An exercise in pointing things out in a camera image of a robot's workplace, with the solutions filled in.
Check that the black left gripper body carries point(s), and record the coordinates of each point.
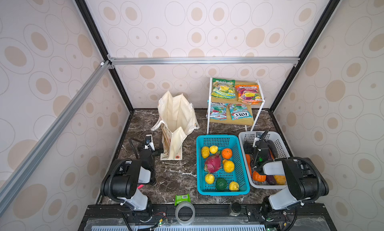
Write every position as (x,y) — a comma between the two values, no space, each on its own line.
(143,153)

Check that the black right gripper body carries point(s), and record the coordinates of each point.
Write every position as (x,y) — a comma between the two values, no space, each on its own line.
(261,150)

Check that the cream canvas grocery bag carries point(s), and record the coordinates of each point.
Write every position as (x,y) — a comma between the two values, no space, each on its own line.
(177,120)

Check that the pink dragon fruit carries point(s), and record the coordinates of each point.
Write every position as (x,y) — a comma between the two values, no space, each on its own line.
(213,164)

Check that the yellow fruit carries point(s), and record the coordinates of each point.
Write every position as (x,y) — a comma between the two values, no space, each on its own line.
(209,179)
(234,187)

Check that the green yellow snack bag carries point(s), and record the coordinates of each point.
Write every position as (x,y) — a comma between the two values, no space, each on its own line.
(223,89)

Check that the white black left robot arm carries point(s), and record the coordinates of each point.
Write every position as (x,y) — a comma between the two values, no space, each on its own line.
(121,182)

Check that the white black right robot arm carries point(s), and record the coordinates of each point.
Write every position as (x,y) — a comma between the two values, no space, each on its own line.
(305,183)

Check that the green Fox's candy bag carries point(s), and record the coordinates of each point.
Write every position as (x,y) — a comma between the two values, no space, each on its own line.
(238,112)

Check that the orange pink snack bag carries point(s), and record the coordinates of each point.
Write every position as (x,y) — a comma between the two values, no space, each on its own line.
(249,94)

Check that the red teal snack bag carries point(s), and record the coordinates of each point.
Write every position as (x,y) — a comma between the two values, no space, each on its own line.
(218,111)

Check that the orange carrot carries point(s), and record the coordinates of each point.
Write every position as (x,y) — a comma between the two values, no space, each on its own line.
(249,159)

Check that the white plastic basket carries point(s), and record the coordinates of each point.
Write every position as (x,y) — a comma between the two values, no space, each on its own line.
(277,150)

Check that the orange mini pumpkin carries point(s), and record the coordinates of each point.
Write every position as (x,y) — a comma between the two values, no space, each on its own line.
(259,178)

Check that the purple eggplant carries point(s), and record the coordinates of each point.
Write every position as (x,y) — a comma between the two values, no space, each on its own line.
(271,180)

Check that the yellow potato-like vegetable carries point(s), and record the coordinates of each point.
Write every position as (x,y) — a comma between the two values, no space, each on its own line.
(280,180)

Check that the orange tangerine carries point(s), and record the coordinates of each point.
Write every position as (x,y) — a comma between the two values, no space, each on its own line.
(226,153)

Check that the teal plastic basket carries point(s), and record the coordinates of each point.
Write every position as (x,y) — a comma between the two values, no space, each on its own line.
(239,175)

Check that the small yellow lemon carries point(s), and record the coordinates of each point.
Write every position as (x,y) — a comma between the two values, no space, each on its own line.
(213,149)

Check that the green tape dispenser box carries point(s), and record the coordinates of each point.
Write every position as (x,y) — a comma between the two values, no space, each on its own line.
(182,198)

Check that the white wooden two-tier shelf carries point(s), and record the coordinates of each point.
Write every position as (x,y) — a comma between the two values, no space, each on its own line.
(234,102)

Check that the clear tape roll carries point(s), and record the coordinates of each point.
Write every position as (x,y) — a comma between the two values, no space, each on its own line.
(185,213)

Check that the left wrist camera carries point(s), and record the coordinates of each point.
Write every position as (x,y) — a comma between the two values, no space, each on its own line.
(149,144)

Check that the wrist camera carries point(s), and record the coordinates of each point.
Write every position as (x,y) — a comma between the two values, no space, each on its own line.
(259,137)
(149,144)

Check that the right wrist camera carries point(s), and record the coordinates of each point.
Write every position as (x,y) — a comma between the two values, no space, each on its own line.
(259,137)

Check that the black knob on rail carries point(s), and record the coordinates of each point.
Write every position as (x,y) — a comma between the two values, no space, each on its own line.
(235,209)

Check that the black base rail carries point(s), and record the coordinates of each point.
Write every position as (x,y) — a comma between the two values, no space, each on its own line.
(209,217)

